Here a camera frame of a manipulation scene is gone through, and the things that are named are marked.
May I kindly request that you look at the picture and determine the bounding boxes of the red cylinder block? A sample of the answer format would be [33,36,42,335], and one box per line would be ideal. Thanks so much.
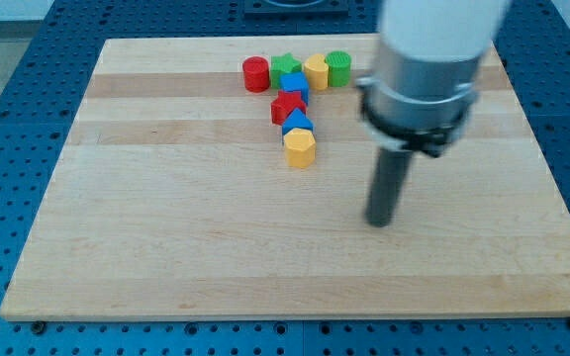
[241,56,270,93]

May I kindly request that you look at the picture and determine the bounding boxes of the yellow hexagon block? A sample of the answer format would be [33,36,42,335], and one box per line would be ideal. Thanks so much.
[283,128,316,169]

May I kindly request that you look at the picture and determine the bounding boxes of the dark grey cylindrical pointer rod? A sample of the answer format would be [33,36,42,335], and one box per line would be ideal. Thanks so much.
[364,148,413,227]

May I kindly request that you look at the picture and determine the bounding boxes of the yellow heart block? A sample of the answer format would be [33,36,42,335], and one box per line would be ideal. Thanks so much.
[303,53,329,90]

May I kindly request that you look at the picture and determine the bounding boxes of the blue cube block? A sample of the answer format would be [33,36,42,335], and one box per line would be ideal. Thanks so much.
[279,72,310,104]

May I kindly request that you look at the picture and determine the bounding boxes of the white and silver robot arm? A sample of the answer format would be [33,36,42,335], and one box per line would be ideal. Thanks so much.
[356,0,511,157]

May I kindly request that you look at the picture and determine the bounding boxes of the green cylinder block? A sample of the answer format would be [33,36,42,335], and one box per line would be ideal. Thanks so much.
[326,50,351,87]

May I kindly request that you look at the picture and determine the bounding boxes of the blue triangle block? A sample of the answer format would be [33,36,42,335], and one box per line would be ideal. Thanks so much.
[281,109,314,143]

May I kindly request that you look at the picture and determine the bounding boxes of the red star block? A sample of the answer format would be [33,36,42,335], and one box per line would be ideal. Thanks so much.
[270,90,307,126]

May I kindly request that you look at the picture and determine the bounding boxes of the green star block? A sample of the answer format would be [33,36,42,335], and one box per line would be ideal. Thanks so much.
[269,52,302,89]

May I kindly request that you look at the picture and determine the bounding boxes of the light wooden board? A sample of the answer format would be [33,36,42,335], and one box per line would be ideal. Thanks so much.
[0,35,570,321]

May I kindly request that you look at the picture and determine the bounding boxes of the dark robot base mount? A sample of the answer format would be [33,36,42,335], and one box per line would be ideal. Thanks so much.
[243,0,349,17]

